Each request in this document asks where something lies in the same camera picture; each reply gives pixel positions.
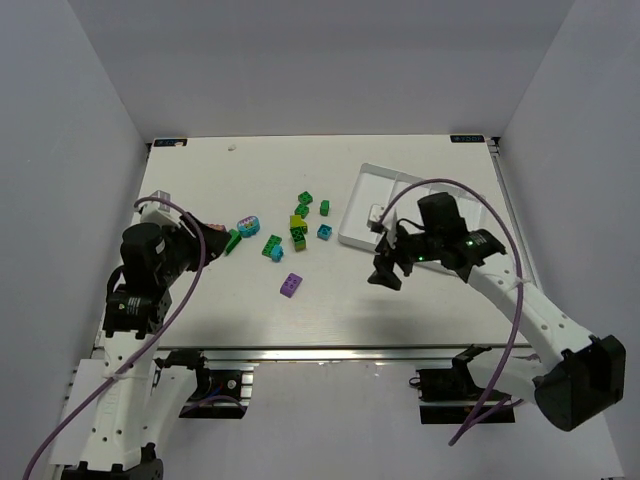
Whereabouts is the purple lego brick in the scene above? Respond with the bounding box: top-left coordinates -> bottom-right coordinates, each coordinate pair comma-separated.
279,273 -> 303,298

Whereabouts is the small green lego brick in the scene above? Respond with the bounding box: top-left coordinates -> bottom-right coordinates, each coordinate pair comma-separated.
319,200 -> 330,216

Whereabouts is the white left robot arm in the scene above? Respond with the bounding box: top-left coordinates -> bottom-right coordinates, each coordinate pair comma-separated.
62,217 -> 231,479

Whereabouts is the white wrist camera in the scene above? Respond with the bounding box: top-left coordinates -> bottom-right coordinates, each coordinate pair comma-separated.
367,204 -> 388,234
138,190 -> 180,227

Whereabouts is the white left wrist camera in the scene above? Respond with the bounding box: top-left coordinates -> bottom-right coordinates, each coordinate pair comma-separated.
138,190 -> 180,227

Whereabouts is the white compartment sorting tray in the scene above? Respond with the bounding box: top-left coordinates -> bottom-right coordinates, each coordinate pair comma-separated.
338,163 -> 490,261

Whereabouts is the blue decorated lego brick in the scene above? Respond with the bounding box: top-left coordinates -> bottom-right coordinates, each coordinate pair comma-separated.
237,215 -> 261,238

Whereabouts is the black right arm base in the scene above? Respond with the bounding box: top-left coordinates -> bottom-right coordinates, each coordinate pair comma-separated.
408,345 -> 491,425

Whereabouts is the small blue lego brick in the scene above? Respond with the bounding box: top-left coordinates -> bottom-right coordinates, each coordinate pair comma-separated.
270,245 -> 284,262

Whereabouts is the blue label left corner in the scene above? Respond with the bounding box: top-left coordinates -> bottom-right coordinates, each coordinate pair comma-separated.
153,138 -> 188,148

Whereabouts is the teal square lego brick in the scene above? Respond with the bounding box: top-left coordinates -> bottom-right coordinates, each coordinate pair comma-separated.
317,224 -> 332,241

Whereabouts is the blue label right corner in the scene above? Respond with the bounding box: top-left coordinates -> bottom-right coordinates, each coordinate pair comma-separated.
449,134 -> 486,143

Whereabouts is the green lego brick middle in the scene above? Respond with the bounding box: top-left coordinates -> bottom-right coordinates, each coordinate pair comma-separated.
294,204 -> 309,219

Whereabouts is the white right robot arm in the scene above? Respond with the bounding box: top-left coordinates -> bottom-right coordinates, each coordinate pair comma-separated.
367,192 -> 626,431

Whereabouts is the green lego brick top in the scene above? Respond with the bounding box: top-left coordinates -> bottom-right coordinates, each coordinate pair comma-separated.
298,191 -> 313,205

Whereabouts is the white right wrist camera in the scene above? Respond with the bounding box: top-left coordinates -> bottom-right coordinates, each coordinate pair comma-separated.
367,204 -> 388,234

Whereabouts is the blue label corner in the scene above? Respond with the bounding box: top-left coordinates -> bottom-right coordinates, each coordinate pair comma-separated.
449,134 -> 486,143
153,138 -> 188,148

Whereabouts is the green slanted lego brick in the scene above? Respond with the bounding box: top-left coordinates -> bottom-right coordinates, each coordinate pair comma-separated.
225,229 -> 242,255

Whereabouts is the green lego plate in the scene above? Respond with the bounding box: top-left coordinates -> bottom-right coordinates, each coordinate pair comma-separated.
261,235 -> 282,257

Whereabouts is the yellow-green lego brick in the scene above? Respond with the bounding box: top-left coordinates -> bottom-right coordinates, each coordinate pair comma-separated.
289,215 -> 308,231

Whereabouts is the green and yellow lego stack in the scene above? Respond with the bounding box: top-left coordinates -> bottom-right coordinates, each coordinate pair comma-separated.
290,226 -> 306,252

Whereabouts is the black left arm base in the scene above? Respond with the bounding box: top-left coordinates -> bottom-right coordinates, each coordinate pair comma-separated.
153,349 -> 246,419

